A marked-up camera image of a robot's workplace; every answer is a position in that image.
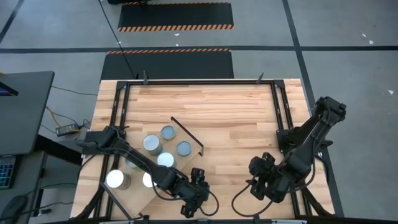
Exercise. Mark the wooden shelf black metal frame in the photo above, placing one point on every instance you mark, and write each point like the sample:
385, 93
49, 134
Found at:
133, 199

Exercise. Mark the black computer mouse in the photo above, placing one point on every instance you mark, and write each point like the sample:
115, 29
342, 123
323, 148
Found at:
12, 208

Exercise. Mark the black table clamp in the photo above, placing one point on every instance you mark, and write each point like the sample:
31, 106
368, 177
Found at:
256, 218
145, 77
260, 78

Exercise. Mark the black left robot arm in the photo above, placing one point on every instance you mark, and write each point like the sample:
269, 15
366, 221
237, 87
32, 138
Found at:
140, 160

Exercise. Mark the cherries can teal yellow label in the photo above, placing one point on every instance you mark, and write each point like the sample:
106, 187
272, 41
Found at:
151, 143
165, 159

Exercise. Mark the backlit keyboard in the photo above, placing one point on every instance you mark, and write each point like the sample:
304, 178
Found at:
6, 172

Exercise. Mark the tomatoes can teal yellow label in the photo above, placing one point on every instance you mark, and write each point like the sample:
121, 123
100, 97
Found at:
116, 179
147, 180

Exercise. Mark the mushrooms can yellow orange label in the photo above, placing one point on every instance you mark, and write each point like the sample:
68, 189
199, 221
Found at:
168, 132

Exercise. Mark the black hazard-striped floor mat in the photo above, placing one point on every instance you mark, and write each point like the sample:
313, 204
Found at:
168, 65
174, 15

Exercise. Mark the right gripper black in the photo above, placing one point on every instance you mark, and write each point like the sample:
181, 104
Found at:
280, 177

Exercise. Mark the tuna fish can green label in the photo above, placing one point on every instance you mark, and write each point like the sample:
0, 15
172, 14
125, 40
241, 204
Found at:
183, 148

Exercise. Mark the computer monitor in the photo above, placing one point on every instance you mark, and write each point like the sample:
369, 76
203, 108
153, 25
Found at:
7, 90

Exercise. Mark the black desk leg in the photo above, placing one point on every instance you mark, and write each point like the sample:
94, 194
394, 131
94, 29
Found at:
56, 150

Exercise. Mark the black power adapter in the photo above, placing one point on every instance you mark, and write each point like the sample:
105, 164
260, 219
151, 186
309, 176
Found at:
66, 129

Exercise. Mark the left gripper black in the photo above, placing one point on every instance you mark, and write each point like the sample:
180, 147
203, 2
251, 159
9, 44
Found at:
194, 194

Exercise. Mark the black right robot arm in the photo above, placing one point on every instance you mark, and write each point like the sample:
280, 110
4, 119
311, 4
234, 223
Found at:
306, 146

